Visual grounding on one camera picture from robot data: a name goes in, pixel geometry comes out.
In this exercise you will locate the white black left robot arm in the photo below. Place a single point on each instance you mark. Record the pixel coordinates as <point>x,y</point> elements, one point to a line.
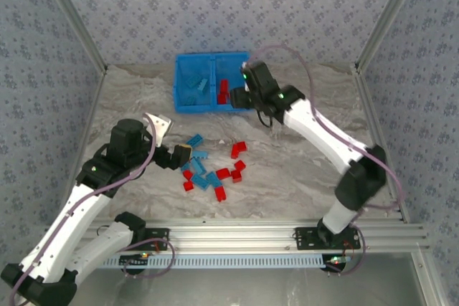
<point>107,243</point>

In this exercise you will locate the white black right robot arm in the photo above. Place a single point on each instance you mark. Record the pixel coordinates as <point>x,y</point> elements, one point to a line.
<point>322,137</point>

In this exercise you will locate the blue plastic bin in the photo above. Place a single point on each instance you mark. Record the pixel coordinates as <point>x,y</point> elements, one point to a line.
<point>229,66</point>
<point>183,66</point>

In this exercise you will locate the grey metal panel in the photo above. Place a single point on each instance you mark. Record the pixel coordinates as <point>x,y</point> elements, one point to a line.
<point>233,288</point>

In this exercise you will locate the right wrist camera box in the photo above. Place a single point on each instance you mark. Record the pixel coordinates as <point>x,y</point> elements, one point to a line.
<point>244,66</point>

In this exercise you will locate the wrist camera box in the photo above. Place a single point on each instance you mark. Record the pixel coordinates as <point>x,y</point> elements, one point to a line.
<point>161,125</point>
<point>244,66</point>

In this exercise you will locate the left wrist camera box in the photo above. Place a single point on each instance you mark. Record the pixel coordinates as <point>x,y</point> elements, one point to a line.
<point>161,125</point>

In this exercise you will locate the aluminium side rail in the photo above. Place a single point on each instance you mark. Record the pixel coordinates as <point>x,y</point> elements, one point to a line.
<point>370,105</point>
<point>92,105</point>

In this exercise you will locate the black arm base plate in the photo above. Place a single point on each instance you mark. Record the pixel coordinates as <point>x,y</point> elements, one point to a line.
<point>305,239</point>
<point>159,234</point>

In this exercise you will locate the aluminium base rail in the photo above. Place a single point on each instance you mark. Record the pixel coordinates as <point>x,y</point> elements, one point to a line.
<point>233,236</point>

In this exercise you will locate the small circuit board bracket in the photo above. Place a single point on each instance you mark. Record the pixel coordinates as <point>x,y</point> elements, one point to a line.
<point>337,260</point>
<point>136,260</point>

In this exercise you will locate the aluminium frame post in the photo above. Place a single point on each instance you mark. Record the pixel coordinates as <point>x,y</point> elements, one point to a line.
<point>75,15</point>
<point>386,15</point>

